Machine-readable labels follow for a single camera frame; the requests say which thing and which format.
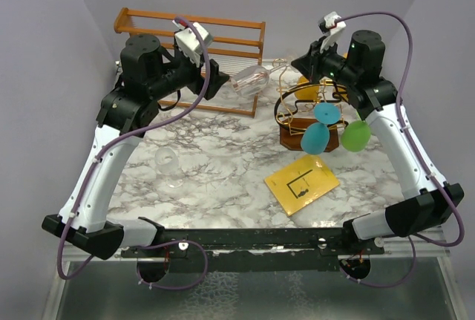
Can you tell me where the gold wire wine glass rack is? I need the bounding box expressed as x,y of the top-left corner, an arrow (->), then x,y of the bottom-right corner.
274,73 -> 348,151

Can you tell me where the green plastic wine glass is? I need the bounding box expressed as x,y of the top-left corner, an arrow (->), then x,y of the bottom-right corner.
340,111 -> 372,153

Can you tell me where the black metal base rail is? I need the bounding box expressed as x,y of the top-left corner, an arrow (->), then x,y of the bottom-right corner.
121,228 -> 384,273

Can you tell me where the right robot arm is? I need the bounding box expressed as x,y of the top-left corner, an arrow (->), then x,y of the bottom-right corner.
291,30 -> 464,254

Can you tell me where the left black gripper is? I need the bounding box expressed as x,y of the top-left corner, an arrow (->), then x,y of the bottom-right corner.
148,44 -> 229,100

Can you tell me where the clear wine glass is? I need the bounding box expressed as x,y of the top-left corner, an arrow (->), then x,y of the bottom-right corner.
226,59 -> 297,97
154,147 -> 183,189

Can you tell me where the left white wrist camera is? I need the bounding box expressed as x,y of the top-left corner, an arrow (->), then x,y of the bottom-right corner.
173,18 -> 214,67

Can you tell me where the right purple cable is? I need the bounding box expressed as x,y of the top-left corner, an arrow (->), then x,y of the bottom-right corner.
332,10 -> 465,290

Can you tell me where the yellow book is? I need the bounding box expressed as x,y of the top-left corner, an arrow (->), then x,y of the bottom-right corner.
264,154 -> 340,216

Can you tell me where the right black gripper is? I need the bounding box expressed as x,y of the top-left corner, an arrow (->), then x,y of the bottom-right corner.
291,36 -> 358,88

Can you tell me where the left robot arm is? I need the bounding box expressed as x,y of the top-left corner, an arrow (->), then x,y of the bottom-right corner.
42,29 -> 229,260

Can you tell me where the blue plastic wine glass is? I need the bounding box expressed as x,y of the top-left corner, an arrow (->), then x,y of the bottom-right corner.
301,102 -> 341,155

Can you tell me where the wooden dish rack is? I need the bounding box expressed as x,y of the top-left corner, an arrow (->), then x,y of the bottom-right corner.
114,7 -> 266,118

